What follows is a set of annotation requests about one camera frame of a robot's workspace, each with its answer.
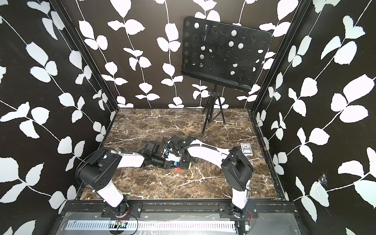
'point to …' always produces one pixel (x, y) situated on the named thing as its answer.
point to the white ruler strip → (156, 225)
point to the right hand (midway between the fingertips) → (181, 162)
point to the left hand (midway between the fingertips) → (177, 164)
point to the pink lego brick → (176, 169)
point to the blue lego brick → (175, 163)
